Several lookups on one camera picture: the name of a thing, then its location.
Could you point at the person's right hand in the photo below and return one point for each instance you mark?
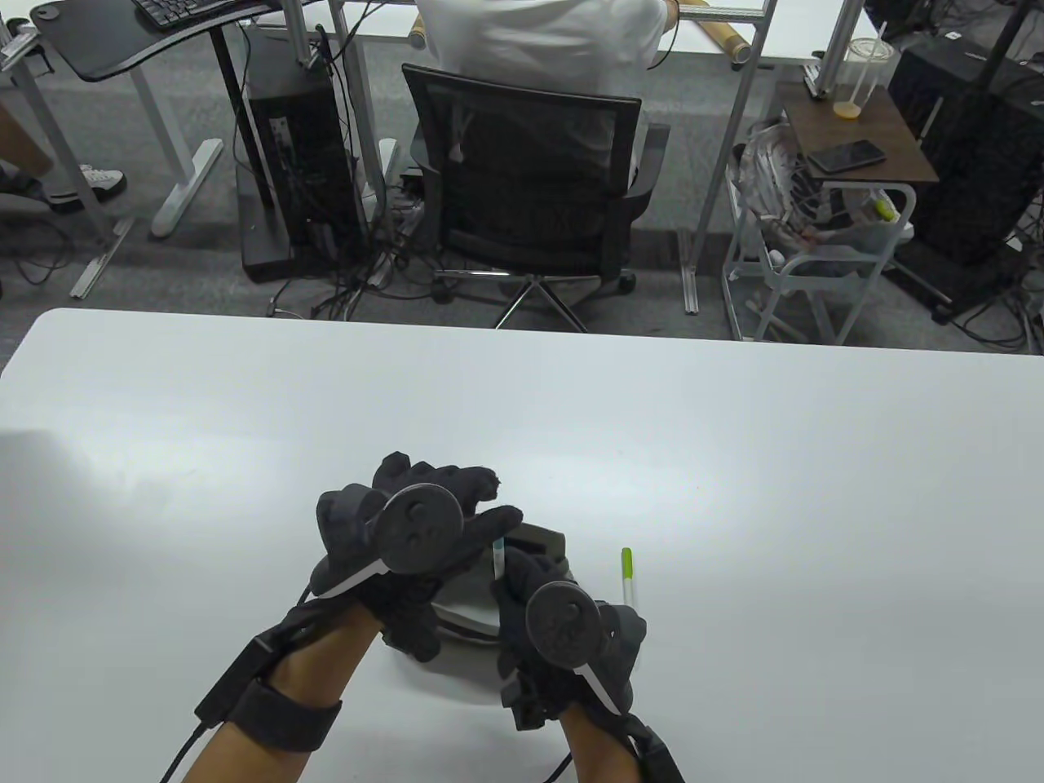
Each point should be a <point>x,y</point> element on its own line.
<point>530,571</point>

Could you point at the person's left hand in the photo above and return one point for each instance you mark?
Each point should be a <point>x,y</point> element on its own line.
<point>436,479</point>

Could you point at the green fabric pencil case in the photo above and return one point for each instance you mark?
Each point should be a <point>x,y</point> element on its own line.
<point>538,542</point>

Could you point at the blue capped white twist pen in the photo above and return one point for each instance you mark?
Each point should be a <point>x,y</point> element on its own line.
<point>498,563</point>

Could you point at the green capped white twist pen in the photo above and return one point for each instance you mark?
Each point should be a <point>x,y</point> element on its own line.
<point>627,579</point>

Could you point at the person's right forearm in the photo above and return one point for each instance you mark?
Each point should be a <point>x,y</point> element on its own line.
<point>595,750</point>

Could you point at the black tracking controller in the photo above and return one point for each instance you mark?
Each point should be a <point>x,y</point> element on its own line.
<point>563,624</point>
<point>418,530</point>

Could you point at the black sensor module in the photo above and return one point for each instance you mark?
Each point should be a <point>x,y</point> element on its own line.
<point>656,758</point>
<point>232,681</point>

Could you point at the black mesh office chair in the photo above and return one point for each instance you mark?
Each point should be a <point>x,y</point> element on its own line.
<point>530,196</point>

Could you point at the black computer tower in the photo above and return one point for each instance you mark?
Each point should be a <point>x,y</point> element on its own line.
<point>285,122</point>

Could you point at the clear plastic bag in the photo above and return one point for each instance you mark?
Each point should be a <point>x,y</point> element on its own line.
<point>763,175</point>

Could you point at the cardboard tube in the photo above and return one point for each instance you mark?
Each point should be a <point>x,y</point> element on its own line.
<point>418,28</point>
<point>722,37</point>

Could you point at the white sneaker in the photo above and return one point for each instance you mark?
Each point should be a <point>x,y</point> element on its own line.
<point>86,188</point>

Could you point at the yellow green marker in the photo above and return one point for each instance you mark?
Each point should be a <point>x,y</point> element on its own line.
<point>886,210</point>

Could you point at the black smartphone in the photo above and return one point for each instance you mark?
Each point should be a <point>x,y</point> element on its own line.
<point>848,155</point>

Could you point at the black keyboard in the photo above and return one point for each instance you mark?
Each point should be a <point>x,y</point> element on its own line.
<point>171,10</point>

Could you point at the black curved desk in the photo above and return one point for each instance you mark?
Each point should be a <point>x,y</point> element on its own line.
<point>98,41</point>

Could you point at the brown top side table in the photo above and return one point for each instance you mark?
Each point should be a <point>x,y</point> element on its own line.
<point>881,130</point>

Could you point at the clear plastic cup with straw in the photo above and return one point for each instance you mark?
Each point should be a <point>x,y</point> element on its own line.
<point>864,73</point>

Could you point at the large black equipment case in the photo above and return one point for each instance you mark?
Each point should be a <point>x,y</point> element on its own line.
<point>979,163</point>

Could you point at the aluminium frame post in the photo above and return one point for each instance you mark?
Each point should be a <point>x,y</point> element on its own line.
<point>840,41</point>
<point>303,33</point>

